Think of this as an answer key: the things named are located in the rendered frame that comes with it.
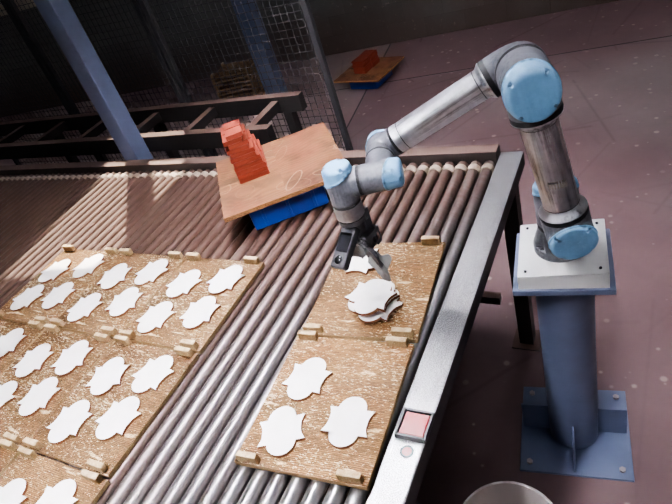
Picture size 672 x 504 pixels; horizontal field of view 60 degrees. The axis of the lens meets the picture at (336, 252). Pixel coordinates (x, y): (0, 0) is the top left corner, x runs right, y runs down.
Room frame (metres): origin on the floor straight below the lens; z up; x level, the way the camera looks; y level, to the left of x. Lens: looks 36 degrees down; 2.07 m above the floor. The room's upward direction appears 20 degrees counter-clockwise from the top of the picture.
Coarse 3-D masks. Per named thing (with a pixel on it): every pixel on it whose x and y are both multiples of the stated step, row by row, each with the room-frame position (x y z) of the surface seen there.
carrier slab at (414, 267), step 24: (408, 264) 1.38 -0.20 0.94; (432, 264) 1.34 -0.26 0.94; (336, 288) 1.39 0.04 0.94; (408, 288) 1.28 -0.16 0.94; (432, 288) 1.25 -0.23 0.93; (312, 312) 1.33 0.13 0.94; (336, 312) 1.29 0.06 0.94; (408, 312) 1.18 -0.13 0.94; (336, 336) 1.20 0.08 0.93; (360, 336) 1.16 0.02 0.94; (384, 336) 1.13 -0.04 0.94
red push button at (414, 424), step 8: (408, 416) 0.86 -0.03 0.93; (416, 416) 0.85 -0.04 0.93; (424, 416) 0.85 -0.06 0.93; (408, 424) 0.84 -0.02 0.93; (416, 424) 0.83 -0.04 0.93; (424, 424) 0.83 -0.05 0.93; (400, 432) 0.83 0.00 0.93; (408, 432) 0.82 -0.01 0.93; (416, 432) 0.81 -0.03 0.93; (424, 432) 0.81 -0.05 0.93
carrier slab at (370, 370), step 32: (320, 352) 1.16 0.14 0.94; (352, 352) 1.11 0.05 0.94; (384, 352) 1.07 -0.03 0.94; (352, 384) 1.01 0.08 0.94; (384, 384) 0.97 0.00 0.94; (320, 416) 0.95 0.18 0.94; (384, 416) 0.88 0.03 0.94; (256, 448) 0.92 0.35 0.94; (320, 448) 0.86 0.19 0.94; (352, 448) 0.83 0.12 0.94; (320, 480) 0.78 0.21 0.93
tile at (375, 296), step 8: (376, 280) 1.30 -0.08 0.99; (384, 280) 1.29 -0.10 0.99; (368, 288) 1.28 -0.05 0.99; (376, 288) 1.27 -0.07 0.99; (384, 288) 1.26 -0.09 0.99; (360, 296) 1.26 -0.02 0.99; (368, 296) 1.25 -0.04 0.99; (376, 296) 1.24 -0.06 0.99; (384, 296) 1.22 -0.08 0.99; (392, 296) 1.22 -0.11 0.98; (360, 304) 1.23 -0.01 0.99; (368, 304) 1.22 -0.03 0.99; (376, 304) 1.20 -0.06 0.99; (384, 304) 1.19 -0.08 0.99; (360, 312) 1.20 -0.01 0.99; (368, 312) 1.19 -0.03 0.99
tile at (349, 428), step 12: (336, 408) 0.94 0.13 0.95; (348, 408) 0.93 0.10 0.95; (360, 408) 0.92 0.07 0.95; (336, 420) 0.91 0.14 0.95; (348, 420) 0.90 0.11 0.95; (360, 420) 0.89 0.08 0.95; (324, 432) 0.90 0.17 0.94; (336, 432) 0.88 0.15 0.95; (348, 432) 0.87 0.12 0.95; (360, 432) 0.85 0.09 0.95; (336, 444) 0.85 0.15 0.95; (348, 444) 0.83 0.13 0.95
